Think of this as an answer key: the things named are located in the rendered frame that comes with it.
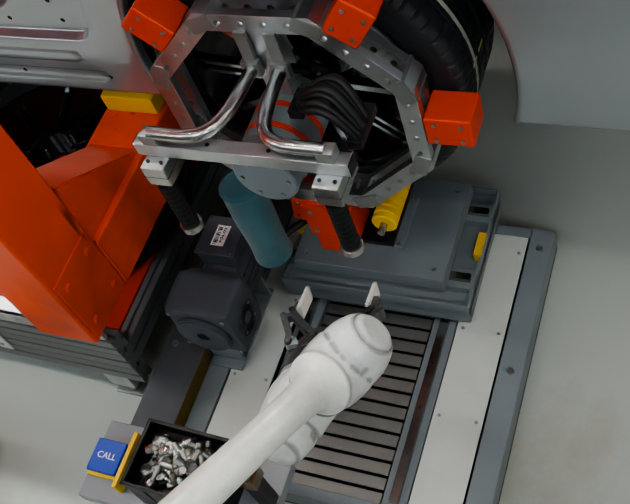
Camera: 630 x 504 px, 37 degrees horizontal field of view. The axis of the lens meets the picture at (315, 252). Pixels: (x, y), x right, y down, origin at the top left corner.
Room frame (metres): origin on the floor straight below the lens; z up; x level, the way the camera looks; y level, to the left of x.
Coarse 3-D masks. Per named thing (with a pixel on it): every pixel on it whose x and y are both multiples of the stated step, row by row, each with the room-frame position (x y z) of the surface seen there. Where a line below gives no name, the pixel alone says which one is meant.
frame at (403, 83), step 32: (224, 0) 1.36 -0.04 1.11; (256, 0) 1.32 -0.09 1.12; (288, 0) 1.28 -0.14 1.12; (320, 0) 1.25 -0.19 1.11; (192, 32) 1.36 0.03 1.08; (256, 32) 1.28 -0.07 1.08; (288, 32) 1.24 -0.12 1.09; (320, 32) 1.20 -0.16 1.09; (160, 64) 1.43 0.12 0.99; (352, 64) 1.18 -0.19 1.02; (384, 64) 1.15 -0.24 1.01; (416, 64) 1.16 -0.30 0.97; (192, 96) 1.47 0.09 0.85; (416, 96) 1.12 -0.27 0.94; (224, 128) 1.46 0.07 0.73; (416, 128) 1.12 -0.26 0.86; (416, 160) 1.13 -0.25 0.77; (352, 192) 1.25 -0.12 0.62; (384, 192) 1.19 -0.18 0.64
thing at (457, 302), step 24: (480, 192) 1.44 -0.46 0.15; (480, 216) 1.37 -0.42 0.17; (480, 240) 1.29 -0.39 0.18; (288, 264) 1.48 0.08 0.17; (456, 264) 1.28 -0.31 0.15; (480, 264) 1.24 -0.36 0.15; (288, 288) 1.45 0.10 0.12; (312, 288) 1.40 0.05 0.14; (336, 288) 1.35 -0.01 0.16; (360, 288) 1.33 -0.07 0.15; (384, 288) 1.30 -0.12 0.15; (408, 288) 1.27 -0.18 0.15; (432, 288) 1.24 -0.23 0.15; (456, 288) 1.20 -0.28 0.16; (408, 312) 1.24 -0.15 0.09; (432, 312) 1.20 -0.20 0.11; (456, 312) 1.16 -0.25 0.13
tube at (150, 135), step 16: (240, 32) 1.30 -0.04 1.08; (240, 48) 1.30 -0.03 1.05; (240, 64) 1.30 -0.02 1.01; (256, 64) 1.28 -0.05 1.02; (240, 80) 1.27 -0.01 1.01; (240, 96) 1.24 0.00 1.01; (224, 112) 1.21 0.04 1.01; (144, 128) 1.27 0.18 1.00; (160, 128) 1.24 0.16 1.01; (176, 128) 1.23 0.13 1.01; (192, 128) 1.21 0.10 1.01; (208, 128) 1.19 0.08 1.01; (144, 144) 1.25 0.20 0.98
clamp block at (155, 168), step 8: (144, 160) 1.25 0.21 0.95; (152, 160) 1.24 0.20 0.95; (160, 160) 1.23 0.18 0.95; (168, 160) 1.23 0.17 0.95; (176, 160) 1.24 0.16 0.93; (184, 160) 1.25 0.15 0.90; (144, 168) 1.23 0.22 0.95; (152, 168) 1.22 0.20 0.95; (160, 168) 1.21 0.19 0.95; (168, 168) 1.22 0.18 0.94; (176, 168) 1.23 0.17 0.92; (144, 176) 1.24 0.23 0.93; (152, 176) 1.22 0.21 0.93; (160, 176) 1.21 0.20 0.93; (168, 176) 1.21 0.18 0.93; (176, 176) 1.22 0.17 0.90; (160, 184) 1.22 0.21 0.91; (168, 184) 1.21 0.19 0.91
